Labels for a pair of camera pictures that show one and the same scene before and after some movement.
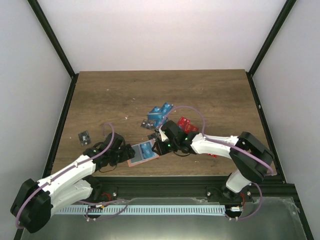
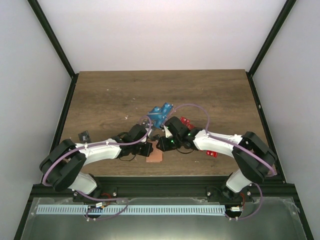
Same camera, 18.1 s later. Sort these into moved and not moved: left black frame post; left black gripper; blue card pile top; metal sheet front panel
Moved: left black gripper
Not moved: left black frame post; blue card pile top; metal sheet front panel
